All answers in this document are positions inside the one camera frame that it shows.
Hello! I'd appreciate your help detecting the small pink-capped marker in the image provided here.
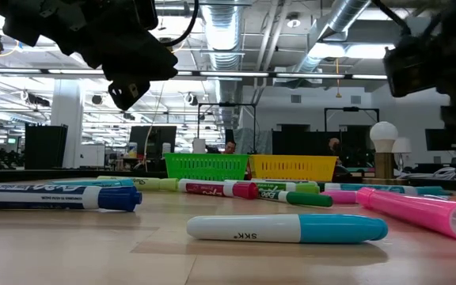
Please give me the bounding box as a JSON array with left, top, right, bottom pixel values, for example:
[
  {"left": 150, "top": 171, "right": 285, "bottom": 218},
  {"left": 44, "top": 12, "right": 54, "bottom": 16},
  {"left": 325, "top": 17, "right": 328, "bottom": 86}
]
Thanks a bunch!
[{"left": 320, "top": 189, "right": 359, "bottom": 205}]

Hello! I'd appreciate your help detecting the cyan-capped SKK marker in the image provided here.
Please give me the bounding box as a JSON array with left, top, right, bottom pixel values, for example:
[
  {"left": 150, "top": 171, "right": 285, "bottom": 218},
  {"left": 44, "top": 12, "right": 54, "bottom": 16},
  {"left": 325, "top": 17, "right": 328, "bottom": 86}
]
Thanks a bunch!
[{"left": 185, "top": 213, "right": 390, "bottom": 245}]

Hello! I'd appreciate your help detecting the black partition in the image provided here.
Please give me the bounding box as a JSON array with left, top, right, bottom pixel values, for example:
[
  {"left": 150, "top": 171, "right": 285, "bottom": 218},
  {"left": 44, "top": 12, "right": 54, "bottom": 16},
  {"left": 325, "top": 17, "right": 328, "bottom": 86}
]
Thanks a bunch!
[{"left": 272, "top": 124, "right": 371, "bottom": 158}]

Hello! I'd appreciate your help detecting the black computer monitor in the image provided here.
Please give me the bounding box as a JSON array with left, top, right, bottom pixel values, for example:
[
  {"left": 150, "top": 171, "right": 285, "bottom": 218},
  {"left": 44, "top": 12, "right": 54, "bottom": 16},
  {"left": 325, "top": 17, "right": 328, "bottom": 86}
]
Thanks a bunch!
[
  {"left": 128, "top": 125, "right": 178, "bottom": 160},
  {"left": 424, "top": 128, "right": 456, "bottom": 152}
]

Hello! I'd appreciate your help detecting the black left camera cable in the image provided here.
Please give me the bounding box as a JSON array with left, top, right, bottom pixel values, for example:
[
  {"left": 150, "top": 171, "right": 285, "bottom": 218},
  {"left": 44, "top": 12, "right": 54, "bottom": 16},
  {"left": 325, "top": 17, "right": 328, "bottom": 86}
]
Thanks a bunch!
[{"left": 160, "top": 0, "right": 200, "bottom": 48}]

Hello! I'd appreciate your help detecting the blue Expo marker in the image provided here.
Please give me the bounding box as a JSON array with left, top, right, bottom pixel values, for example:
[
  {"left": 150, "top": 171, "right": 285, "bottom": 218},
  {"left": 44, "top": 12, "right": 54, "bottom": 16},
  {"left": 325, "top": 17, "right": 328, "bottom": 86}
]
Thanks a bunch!
[{"left": 0, "top": 182, "right": 143, "bottom": 212}]

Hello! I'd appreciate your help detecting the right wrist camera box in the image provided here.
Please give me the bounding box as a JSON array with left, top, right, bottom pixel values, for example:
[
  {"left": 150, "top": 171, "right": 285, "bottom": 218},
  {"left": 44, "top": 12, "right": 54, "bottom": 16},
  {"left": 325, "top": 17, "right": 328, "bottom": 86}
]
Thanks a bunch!
[{"left": 383, "top": 36, "right": 439, "bottom": 99}]

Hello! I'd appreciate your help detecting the green plastic basket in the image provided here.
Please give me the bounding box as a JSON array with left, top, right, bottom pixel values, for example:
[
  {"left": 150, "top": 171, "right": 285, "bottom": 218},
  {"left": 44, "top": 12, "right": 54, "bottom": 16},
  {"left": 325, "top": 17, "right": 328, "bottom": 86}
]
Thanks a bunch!
[{"left": 163, "top": 152, "right": 250, "bottom": 184}]

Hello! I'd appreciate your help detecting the cyan highlighter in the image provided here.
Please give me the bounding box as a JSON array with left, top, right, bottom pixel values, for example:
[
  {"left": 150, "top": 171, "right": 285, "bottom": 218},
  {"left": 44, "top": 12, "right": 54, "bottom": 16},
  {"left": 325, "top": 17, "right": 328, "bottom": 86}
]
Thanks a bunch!
[{"left": 51, "top": 177, "right": 136, "bottom": 188}]

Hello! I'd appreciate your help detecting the black metal frame stand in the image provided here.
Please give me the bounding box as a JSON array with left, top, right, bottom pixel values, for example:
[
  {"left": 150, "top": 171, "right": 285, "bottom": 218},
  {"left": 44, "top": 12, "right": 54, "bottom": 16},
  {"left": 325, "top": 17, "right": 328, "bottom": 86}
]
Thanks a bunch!
[{"left": 324, "top": 106, "right": 381, "bottom": 134}]

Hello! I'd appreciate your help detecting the globe bulb lamp wooden base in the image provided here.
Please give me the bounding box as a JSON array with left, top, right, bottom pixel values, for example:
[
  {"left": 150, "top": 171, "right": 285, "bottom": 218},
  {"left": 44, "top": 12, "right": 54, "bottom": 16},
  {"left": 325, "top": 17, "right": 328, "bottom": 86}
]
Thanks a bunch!
[{"left": 369, "top": 120, "right": 399, "bottom": 180}]

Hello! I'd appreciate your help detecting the teal Expo marker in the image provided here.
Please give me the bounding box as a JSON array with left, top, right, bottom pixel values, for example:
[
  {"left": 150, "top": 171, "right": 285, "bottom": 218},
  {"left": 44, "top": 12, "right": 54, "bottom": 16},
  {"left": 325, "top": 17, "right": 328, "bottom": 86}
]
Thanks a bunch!
[{"left": 317, "top": 182, "right": 454, "bottom": 199}]

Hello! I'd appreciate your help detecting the red Expo marker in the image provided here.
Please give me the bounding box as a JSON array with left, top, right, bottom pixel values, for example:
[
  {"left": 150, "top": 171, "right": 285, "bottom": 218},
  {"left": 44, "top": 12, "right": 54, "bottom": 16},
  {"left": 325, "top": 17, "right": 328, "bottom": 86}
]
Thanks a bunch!
[{"left": 177, "top": 178, "right": 260, "bottom": 200}]

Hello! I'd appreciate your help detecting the pink highlighter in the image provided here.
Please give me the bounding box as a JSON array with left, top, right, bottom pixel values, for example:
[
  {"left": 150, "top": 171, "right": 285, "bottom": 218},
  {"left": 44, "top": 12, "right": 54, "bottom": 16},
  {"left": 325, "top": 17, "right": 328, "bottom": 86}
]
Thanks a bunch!
[{"left": 356, "top": 186, "right": 456, "bottom": 243}]

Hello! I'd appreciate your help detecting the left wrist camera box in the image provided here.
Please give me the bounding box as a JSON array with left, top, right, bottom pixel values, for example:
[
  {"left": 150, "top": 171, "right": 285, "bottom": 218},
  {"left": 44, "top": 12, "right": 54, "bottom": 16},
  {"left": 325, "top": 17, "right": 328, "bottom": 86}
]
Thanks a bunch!
[{"left": 108, "top": 74, "right": 151, "bottom": 112}]

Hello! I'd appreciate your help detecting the light green Expo marker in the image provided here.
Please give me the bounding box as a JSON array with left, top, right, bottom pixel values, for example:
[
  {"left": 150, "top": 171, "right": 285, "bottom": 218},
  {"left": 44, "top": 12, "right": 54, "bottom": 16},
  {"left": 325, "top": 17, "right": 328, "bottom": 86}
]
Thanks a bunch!
[{"left": 224, "top": 180, "right": 321, "bottom": 195}]

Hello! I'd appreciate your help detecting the black cabinet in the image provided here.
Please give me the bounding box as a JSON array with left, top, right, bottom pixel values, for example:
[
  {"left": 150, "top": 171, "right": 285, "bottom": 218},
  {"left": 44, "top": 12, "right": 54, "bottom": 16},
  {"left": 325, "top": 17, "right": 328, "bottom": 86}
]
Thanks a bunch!
[{"left": 24, "top": 123, "right": 69, "bottom": 170}]

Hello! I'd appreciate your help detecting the silver ventilation duct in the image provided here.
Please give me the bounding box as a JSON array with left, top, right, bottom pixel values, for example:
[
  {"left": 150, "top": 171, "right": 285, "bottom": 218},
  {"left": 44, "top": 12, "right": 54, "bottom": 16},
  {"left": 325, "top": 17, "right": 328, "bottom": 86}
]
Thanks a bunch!
[
  {"left": 199, "top": 0, "right": 245, "bottom": 130},
  {"left": 291, "top": 0, "right": 374, "bottom": 74}
]

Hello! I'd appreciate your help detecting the black right camera cable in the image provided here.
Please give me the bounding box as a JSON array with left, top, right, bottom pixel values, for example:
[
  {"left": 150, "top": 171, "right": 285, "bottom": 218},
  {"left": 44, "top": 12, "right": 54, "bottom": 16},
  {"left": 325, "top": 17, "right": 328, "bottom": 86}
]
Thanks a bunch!
[{"left": 371, "top": 0, "right": 413, "bottom": 39}]

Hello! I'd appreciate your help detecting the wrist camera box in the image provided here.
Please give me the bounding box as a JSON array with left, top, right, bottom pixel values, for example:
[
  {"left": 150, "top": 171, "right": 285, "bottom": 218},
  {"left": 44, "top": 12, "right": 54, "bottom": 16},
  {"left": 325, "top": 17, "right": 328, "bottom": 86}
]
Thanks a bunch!
[
  {"left": 108, "top": 74, "right": 151, "bottom": 112},
  {"left": 383, "top": 36, "right": 439, "bottom": 99}
]

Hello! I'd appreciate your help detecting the small white shade lamp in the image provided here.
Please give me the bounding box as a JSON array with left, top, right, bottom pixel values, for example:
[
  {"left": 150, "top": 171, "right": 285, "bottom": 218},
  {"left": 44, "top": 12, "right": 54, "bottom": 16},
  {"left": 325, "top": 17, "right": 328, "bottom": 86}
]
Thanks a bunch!
[{"left": 391, "top": 136, "right": 413, "bottom": 172}]

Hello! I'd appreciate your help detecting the yellow hanging cord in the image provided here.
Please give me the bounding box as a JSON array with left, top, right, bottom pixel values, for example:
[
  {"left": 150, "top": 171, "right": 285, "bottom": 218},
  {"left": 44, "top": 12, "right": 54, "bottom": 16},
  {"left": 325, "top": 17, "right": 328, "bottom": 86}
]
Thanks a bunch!
[{"left": 333, "top": 58, "right": 343, "bottom": 99}]

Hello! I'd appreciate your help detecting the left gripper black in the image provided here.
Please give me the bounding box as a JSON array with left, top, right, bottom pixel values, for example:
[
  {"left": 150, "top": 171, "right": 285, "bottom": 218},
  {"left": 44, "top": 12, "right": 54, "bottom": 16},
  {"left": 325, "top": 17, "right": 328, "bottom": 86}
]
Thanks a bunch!
[{"left": 2, "top": 0, "right": 180, "bottom": 82}]

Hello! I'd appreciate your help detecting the dark green Expo marker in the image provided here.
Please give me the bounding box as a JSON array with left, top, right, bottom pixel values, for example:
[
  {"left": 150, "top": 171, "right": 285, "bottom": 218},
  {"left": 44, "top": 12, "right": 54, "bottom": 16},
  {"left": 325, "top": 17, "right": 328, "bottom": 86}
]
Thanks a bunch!
[
  {"left": 256, "top": 188, "right": 335, "bottom": 209},
  {"left": 250, "top": 177, "right": 330, "bottom": 191}
]

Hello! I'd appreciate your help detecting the black camera cable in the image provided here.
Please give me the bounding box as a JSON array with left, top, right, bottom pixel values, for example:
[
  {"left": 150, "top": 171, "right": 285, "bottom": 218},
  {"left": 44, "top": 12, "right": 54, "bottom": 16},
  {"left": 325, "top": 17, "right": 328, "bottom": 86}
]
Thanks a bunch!
[
  {"left": 160, "top": 0, "right": 200, "bottom": 48},
  {"left": 371, "top": 0, "right": 413, "bottom": 39}
]

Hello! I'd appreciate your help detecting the white cable bundle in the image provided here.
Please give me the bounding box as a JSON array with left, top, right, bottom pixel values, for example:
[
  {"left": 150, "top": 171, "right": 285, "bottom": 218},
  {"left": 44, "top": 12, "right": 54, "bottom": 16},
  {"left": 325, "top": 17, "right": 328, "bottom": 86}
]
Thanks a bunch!
[{"left": 396, "top": 162, "right": 456, "bottom": 182}]

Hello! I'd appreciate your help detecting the yellow plastic basket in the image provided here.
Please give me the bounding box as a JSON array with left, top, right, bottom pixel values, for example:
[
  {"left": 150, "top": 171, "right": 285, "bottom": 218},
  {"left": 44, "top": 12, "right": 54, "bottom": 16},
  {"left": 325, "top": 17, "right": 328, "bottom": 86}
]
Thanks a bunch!
[{"left": 248, "top": 154, "right": 339, "bottom": 183}]

